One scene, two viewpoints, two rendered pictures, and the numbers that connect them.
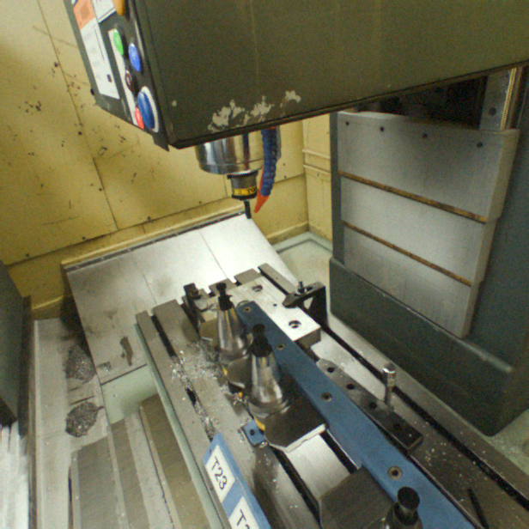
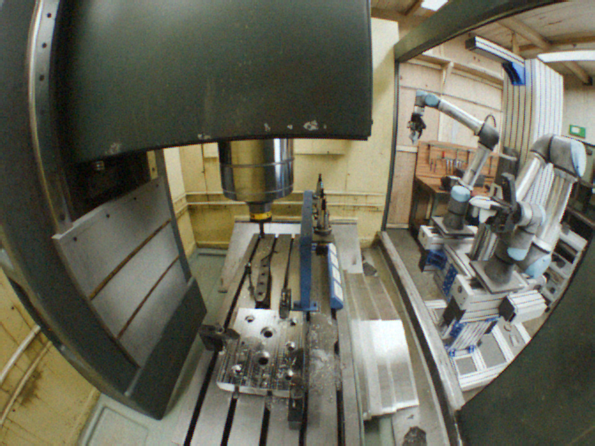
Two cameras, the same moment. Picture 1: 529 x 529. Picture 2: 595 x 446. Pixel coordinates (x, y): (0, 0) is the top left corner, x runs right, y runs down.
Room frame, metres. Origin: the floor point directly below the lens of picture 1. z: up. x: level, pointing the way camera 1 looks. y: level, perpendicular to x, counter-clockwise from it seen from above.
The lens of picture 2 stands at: (1.07, 0.31, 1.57)
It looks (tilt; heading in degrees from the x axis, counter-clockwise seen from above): 26 degrees down; 209
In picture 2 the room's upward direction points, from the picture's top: 1 degrees counter-clockwise
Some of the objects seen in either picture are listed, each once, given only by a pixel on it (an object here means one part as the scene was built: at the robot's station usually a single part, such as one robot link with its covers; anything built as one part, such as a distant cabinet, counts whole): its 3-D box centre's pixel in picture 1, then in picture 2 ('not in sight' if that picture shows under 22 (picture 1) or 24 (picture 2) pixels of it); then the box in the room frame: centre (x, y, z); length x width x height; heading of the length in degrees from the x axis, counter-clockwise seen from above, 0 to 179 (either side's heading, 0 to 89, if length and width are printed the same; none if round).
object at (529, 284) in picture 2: not in sight; (529, 283); (0.02, 1.14, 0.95); 0.28 x 0.13 x 0.09; 112
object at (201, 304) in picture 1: (197, 303); (296, 400); (0.89, 0.20, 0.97); 0.13 x 0.03 x 0.15; 25
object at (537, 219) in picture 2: not in sight; (530, 216); (0.34, 0.77, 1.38); 0.11 x 0.08 x 0.09; 115
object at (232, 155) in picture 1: (235, 129); (257, 163); (0.70, 0.01, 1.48); 0.16 x 0.16 x 0.12
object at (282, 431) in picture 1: (292, 425); not in sight; (0.28, -0.01, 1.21); 0.07 x 0.05 x 0.01; 115
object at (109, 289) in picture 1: (193, 289); not in sight; (1.29, 0.30, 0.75); 0.89 x 0.67 x 0.26; 115
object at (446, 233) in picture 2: not in sight; (453, 229); (-0.31, 0.66, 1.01); 0.36 x 0.22 x 0.06; 112
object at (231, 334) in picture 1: (228, 323); (323, 218); (0.43, 0.06, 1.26); 0.04 x 0.04 x 0.07
